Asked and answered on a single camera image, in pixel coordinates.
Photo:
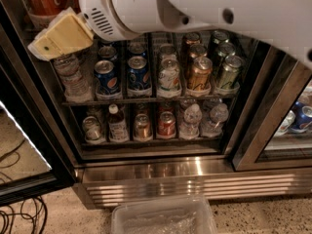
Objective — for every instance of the silver can bottom left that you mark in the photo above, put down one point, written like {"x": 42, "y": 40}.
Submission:
{"x": 93, "y": 130}

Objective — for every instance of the gold can bottom shelf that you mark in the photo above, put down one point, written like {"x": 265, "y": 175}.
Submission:
{"x": 142, "y": 128}

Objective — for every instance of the clear water bottle middle shelf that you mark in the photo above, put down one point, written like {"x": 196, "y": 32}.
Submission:
{"x": 76, "y": 86}

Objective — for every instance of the gold soda can front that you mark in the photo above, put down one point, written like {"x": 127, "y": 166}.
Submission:
{"x": 199, "y": 74}

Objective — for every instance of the water bottle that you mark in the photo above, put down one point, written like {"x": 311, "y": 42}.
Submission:
{"x": 212, "y": 123}
{"x": 189, "y": 126}

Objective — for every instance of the front left pepsi can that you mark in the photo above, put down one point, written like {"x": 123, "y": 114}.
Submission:
{"x": 108, "y": 82}

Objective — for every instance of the water bottle bottom left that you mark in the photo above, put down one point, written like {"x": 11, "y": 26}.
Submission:
{"x": 189, "y": 126}

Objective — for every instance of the open fridge glass door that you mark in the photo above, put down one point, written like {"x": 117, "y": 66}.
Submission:
{"x": 37, "y": 161}

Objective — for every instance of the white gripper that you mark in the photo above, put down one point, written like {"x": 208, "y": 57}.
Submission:
{"x": 95, "y": 4}

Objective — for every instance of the white green soda can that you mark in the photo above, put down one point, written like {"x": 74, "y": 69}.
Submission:
{"x": 168, "y": 78}

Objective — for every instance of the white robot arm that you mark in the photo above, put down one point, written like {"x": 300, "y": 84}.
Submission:
{"x": 284, "y": 24}

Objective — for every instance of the brown drink bottle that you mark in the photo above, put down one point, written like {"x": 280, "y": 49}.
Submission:
{"x": 118, "y": 131}

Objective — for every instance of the water bottle bottom right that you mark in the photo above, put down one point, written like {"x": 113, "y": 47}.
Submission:
{"x": 212, "y": 123}

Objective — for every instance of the red coke can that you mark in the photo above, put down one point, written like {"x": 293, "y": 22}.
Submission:
{"x": 42, "y": 12}

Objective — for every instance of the red can bottom shelf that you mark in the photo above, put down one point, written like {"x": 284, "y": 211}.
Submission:
{"x": 166, "y": 127}

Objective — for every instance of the clear plastic bin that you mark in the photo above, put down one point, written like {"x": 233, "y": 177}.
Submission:
{"x": 168, "y": 215}

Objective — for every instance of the green soda can front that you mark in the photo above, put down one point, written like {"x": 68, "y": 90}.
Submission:
{"x": 227, "y": 74}

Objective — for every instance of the pepsi can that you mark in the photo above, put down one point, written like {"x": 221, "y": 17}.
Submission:
{"x": 108, "y": 82}
{"x": 139, "y": 80}

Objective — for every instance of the pepsi can right fridge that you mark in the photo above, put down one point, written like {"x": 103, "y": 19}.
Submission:
{"x": 303, "y": 117}

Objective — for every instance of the steel fridge bottom grille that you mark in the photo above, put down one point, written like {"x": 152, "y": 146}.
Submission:
{"x": 109, "y": 186}

